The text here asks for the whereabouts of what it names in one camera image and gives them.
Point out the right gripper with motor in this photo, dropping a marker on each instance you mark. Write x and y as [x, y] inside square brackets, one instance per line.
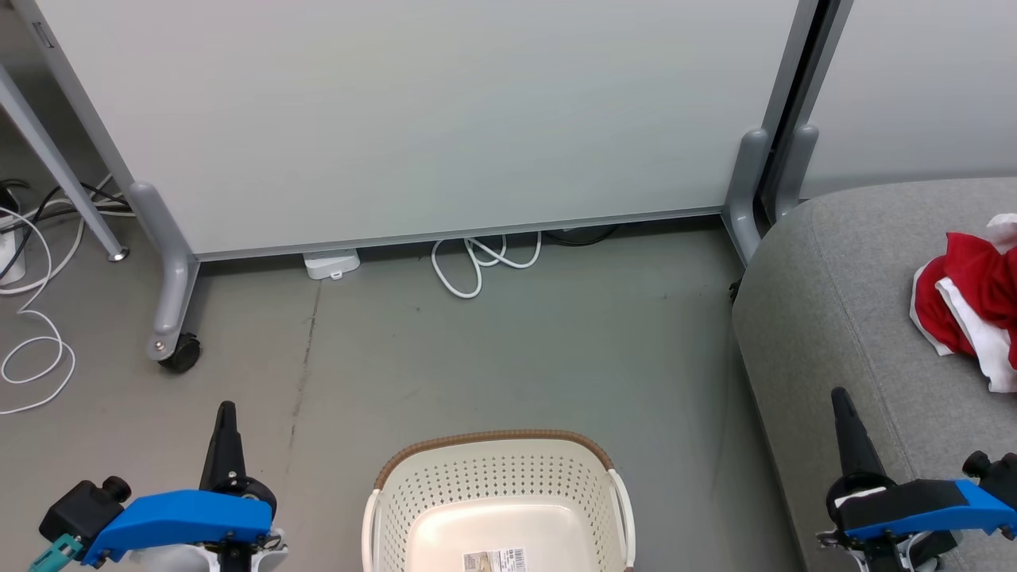
[882, 556]

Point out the left gripper with motor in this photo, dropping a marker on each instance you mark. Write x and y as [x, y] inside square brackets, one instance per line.
[246, 486]

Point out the red garment with white lining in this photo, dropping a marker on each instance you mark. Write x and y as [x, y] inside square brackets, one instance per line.
[933, 322]

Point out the cream perforated laundry basket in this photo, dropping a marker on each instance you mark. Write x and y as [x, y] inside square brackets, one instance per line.
[493, 477]

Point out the printed basket label sticker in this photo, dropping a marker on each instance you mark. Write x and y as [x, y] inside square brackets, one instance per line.
[494, 561]

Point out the black caster wheel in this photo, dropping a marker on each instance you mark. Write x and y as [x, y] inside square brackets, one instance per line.
[736, 291]
[183, 355]

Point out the grey fabric sofa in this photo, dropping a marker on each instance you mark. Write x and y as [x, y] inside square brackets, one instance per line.
[834, 318]

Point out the grey partition foot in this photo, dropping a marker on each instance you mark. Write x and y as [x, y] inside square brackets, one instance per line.
[747, 183]
[798, 167]
[171, 278]

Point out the small white adapter box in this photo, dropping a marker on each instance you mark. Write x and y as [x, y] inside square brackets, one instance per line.
[330, 262]

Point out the white power strip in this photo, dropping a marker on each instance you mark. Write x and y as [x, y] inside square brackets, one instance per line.
[12, 258]

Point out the grey metal table leg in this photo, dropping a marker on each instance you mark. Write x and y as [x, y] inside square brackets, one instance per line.
[56, 163]

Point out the narrow white partition panel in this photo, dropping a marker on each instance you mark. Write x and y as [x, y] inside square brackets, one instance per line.
[914, 87]

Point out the wide white partition panel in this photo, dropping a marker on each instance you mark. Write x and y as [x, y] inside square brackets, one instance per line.
[397, 119]

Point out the blue black left wrist camera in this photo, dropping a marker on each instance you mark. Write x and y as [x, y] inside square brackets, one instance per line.
[183, 516]

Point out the blue black wrist camera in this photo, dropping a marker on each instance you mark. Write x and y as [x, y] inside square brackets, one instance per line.
[183, 516]
[929, 500]

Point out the blue black right wrist camera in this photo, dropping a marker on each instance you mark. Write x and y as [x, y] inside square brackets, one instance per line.
[929, 500]

